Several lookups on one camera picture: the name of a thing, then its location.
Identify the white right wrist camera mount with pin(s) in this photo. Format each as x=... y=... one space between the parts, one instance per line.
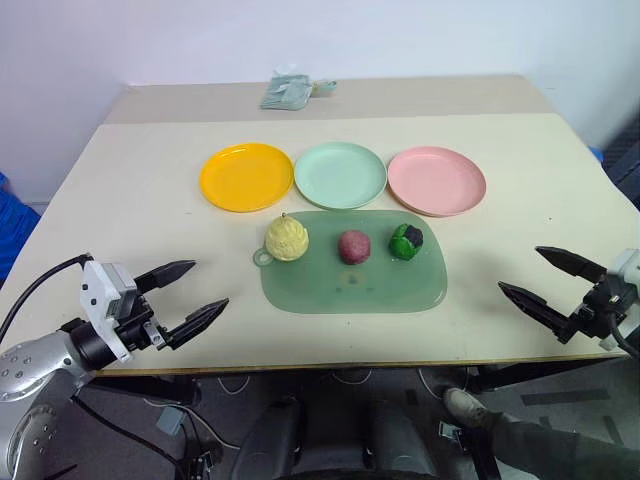
x=627 y=267

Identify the green and purple toy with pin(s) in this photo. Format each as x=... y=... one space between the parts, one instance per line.
x=402 y=246

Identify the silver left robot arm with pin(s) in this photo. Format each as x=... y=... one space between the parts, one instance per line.
x=30 y=370

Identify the dark trouser leg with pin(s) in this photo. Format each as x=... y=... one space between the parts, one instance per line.
x=550 y=450

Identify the translucent green cutting mat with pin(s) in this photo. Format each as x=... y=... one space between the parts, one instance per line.
x=355 y=287

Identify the dark red toy fruit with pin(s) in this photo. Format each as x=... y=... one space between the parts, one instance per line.
x=355 y=247

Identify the pale yellow toy fruit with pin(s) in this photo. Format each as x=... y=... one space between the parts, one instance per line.
x=286 y=240

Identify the folded grey-green cloth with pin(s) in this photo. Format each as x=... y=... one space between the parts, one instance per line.
x=286 y=92

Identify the small grey box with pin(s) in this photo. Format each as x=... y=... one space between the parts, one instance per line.
x=169 y=420

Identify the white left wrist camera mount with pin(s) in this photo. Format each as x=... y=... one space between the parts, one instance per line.
x=97 y=295

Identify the dark rounded shape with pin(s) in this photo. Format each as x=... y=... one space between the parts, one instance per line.
x=267 y=440

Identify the yellow plate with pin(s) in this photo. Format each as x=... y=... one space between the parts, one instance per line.
x=246 y=177

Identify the pink plate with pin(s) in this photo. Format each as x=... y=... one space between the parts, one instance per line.
x=436 y=181

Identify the grey shoe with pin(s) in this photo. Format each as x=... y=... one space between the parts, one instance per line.
x=465 y=405

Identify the small teal object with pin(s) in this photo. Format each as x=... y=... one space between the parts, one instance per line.
x=324 y=86

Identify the dark chair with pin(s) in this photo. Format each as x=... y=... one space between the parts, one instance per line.
x=627 y=160

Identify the light green plate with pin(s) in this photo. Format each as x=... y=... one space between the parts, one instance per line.
x=340 y=175

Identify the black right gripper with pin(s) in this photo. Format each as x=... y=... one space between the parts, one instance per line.
x=597 y=310

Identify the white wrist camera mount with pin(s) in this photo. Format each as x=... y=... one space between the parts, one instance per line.
x=97 y=295
x=627 y=267

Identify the blue plastic crate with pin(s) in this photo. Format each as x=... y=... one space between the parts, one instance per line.
x=12 y=220

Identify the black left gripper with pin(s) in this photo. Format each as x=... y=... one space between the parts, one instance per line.
x=137 y=325

